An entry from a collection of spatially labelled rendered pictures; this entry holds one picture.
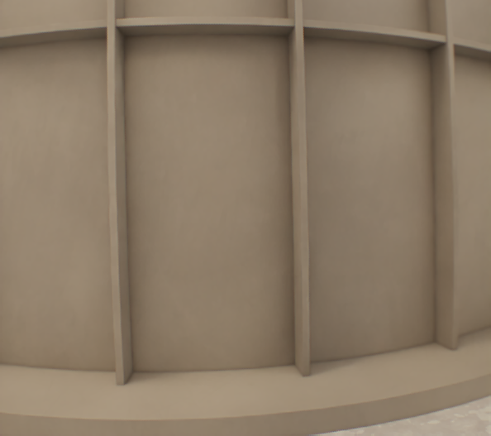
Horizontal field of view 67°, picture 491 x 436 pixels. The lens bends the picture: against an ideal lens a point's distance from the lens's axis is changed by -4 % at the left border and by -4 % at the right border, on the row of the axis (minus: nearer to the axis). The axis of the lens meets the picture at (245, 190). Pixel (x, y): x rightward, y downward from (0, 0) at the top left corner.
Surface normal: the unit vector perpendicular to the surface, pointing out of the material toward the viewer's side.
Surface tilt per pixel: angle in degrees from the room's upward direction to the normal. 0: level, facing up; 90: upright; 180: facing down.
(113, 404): 0
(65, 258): 90
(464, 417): 0
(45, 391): 0
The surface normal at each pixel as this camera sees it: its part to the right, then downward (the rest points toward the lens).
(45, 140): -0.09, 0.01
